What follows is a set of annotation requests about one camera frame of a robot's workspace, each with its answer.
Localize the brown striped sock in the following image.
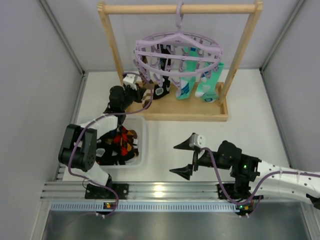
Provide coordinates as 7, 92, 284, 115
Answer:
140, 73, 155, 107

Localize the black sock grey blue pattern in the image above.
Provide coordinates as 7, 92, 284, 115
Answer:
153, 44, 171, 100

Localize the black red yellow argyle sock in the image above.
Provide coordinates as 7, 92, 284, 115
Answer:
112, 126, 139, 165

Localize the mint green sock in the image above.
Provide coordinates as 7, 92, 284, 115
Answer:
195, 62, 225, 103
174, 46, 201, 101

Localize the lilac round clip hanger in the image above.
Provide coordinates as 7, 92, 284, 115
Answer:
133, 2, 223, 89

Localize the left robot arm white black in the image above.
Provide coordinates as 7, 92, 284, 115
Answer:
58, 84, 147, 199

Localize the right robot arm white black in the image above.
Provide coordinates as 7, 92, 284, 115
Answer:
170, 133, 320, 210

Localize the brown argyle sock in basket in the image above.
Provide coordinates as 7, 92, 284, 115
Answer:
125, 130, 138, 151

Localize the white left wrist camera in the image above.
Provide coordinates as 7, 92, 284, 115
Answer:
123, 73, 138, 91

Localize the aluminium mounting rail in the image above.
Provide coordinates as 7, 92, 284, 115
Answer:
39, 182, 313, 213

